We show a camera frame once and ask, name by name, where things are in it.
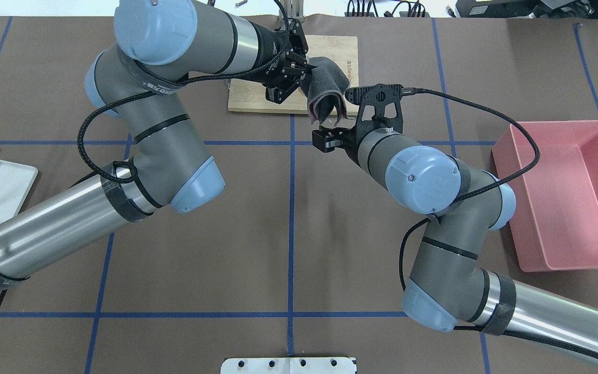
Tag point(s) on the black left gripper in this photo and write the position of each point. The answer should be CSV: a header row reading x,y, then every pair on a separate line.
x,y
269,46

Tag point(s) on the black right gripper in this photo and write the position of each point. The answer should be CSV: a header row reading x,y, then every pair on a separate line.
x,y
349,141

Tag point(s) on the dark grey cloth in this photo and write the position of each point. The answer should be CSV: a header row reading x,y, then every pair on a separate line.
x,y
324,86

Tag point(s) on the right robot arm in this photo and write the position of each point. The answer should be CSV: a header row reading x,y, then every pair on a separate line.
x,y
446,285

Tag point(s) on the bamboo cutting board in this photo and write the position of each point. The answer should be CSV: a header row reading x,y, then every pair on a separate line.
x,y
250,97

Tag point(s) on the black monitor equipment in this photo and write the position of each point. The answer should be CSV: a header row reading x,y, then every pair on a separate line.
x,y
536,9

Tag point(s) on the white mounting plate with bolts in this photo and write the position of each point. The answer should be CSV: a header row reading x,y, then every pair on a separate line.
x,y
290,365

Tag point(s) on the pink plastic bin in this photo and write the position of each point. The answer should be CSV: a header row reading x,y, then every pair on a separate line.
x,y
555,224

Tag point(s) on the white rack base tray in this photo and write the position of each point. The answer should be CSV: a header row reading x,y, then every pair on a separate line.
x,y
16,181

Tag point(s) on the grey aluminium post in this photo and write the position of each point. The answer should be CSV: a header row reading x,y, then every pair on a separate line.
x,y
294,9

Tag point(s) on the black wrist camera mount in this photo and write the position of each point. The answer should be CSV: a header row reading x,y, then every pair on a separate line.
x,y
379,108

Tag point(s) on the black power strip with cables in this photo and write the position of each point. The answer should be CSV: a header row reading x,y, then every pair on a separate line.
x,y
399,9

